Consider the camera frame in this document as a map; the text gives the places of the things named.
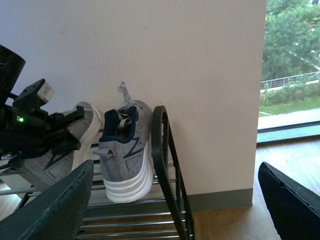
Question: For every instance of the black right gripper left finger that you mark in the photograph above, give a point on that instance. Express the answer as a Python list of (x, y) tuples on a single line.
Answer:
[(57, 213)]

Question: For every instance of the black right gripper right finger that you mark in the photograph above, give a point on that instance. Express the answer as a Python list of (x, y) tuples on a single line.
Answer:
[(294, 209)]

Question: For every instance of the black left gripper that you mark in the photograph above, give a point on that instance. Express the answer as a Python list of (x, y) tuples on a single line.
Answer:
[(33, 131)]

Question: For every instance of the grey knit sneaker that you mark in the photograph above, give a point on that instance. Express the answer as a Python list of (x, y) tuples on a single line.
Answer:
[(46, 170), (124, 150)]

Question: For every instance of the black metal shoe rack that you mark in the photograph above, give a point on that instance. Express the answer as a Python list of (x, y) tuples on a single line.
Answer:
[(167, 217)]

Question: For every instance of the small white camera box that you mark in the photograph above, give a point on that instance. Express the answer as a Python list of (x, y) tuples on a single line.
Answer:
[(45, 92)]

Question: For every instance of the large window with frame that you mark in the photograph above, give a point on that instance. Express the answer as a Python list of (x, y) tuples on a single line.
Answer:
[(290, 86)]

